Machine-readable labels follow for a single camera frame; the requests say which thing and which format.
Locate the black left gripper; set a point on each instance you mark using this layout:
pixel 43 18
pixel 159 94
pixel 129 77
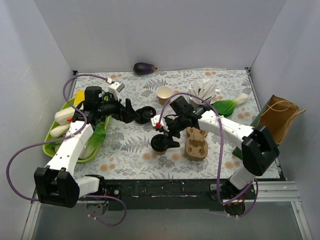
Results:
pixel 124 111

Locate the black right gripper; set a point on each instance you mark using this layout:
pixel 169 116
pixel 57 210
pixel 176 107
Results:
pixel 171 130

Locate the black coffee cup lid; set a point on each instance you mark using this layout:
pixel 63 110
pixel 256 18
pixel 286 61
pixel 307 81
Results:
pixel 158 142

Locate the brown paper coffee cup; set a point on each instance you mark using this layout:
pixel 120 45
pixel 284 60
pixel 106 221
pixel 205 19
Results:
pixel 159 152

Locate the brown cardboard cup carrier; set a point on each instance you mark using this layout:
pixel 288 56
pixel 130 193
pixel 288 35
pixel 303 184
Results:
pixel 196 146

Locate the dark green paper bag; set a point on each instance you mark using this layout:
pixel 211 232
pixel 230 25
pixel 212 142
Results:
pixel 237 151

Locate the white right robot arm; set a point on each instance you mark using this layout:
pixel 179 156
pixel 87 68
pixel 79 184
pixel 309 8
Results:
pixel 258 148

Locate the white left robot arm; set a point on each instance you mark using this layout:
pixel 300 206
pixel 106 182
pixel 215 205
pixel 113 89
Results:
pixel 55 183

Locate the floral patterned table mat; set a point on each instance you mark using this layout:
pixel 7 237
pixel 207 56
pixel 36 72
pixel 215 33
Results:
pixel 126 152

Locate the yellow corn toy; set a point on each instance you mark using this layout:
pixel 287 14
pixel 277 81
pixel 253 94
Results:
pixel 79 97

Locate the green leafy lettuce toy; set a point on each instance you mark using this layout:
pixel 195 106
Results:
pixel 93 144

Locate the large napa cabbage toy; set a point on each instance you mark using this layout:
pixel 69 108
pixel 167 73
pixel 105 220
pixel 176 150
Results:
pixel 62 116

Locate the black lid stack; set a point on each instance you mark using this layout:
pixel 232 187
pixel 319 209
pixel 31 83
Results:
pixel 145 113

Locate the white daikon radish toy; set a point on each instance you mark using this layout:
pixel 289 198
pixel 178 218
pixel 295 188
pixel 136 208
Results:
pixel 59 130

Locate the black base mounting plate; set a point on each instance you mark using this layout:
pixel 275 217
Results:
pixel 162 194

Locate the purple eggplant toy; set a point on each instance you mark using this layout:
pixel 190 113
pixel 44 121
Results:
pixel 142 68

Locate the green plastic vegetable tray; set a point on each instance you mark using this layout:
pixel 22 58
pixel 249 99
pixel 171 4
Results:
pixel 53 143

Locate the green bok choy toy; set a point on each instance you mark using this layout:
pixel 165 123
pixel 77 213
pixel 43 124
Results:
pixel 226 107

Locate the brown paper bag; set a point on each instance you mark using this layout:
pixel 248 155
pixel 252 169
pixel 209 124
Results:
pixel 278 115

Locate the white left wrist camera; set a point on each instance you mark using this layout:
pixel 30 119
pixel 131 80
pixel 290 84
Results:
pixel 115 88

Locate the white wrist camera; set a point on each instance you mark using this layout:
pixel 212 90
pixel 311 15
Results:
pixel 115 88
pixel 159 123

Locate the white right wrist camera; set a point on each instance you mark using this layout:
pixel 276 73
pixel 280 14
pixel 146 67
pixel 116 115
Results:
pixel 159 123

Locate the aluminium frame rail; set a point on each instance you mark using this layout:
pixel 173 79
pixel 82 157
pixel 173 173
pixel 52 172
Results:
pixel 264 191

